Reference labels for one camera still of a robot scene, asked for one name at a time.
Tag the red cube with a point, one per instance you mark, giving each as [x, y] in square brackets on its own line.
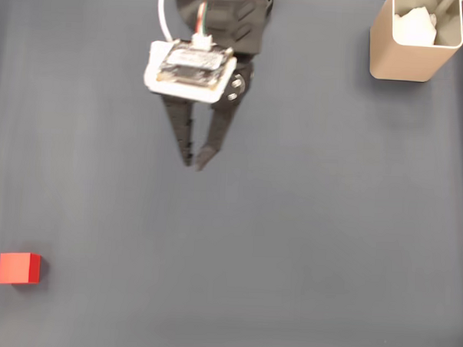
[15, 268]

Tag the beige open box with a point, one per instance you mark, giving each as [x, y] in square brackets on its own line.
[401, 60]

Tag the white crumpled tissue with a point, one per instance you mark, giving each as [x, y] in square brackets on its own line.
[414, 28]

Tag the white camera board mount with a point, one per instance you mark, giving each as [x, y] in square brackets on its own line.
[190, 70]

